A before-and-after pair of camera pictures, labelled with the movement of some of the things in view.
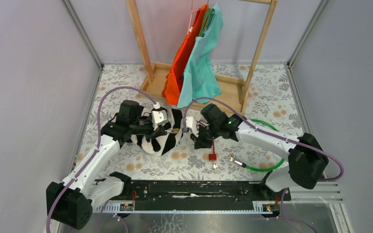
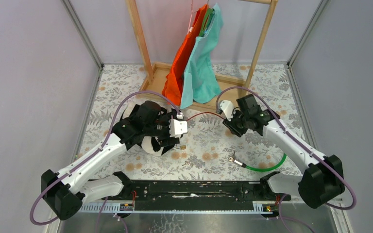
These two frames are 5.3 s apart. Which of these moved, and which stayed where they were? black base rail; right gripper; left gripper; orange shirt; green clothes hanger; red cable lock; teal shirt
Moved: left gripper; red cable lock; right gripper
Stayed: orange shirt; black base rail; teal shirt; green clothes hanger
